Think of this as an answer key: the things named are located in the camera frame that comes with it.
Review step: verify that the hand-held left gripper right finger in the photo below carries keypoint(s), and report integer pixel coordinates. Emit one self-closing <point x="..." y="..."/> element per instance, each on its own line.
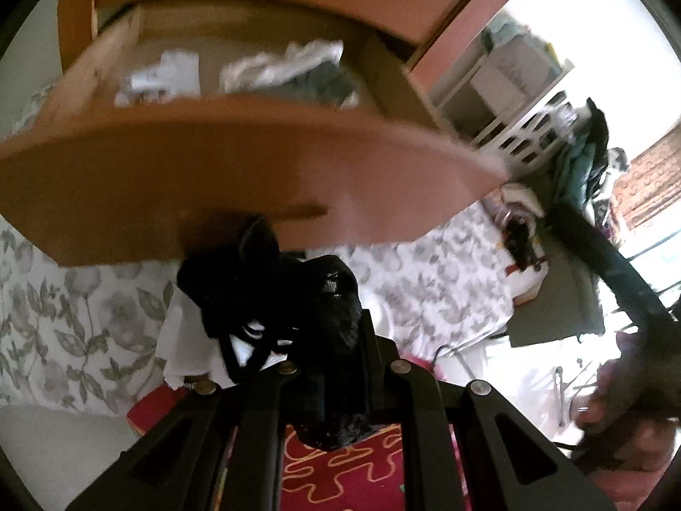
<point x="425" y="415"/>

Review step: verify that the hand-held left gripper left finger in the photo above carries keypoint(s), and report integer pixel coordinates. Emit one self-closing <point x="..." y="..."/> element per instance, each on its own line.
<point x="255" y="410"/>

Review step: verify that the white smooth garment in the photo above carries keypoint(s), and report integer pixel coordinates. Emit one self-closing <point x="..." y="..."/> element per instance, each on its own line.
<point x="186" y="340"/>

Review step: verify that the black underwear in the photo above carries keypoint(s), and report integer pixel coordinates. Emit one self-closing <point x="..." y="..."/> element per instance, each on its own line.
<point x="298" y="298"/>

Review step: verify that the grey underwear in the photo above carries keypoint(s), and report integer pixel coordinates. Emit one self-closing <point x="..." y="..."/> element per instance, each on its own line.
<point x="324" y="85"/>

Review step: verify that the white ruffled underwear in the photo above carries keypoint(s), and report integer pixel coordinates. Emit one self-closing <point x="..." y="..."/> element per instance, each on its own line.
<point x="266" y="69"/>

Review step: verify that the white cloth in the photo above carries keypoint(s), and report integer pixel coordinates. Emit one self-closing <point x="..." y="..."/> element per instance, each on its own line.
<point x="165" y="72"/>

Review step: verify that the person's right hand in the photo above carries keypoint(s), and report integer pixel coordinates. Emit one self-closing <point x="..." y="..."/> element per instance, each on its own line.
<point x="638" y="436"/>

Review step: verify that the olive green cushion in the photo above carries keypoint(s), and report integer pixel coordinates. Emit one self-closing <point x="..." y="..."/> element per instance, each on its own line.
<point x="564" y="298"/>

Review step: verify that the red floral blanket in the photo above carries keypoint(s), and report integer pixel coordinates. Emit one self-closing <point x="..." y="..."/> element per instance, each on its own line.
<point x="340" y="473"/>

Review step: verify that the brown patterned cloth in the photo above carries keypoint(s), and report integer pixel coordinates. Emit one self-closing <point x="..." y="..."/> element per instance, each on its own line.
<point x="649" y="186"/>

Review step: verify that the black fuzzy object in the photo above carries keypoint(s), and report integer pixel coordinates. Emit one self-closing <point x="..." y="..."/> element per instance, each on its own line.
<point x="519" y="245"/>

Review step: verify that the teal jacket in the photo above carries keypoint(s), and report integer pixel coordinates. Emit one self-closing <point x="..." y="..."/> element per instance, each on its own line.
<point x="580" y="170"/>

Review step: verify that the grey floral bed sheet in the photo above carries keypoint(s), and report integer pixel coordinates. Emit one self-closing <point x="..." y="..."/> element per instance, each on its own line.
<point x="80" y="319"/>

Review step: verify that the white cutout rack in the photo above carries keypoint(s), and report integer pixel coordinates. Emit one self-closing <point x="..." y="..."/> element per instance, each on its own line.
<point x="497" y="130"/>

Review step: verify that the white cardboard box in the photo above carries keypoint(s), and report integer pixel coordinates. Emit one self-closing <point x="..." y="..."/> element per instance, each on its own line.
<point x="511" y="74"/>

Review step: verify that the teal cloth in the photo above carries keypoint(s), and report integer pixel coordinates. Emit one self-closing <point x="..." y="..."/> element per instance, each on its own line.
<point x="503" y="32"/>

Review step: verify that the wooden nightstand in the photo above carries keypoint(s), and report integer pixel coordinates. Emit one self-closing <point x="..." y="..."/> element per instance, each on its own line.
<point x="463" y="26"/>

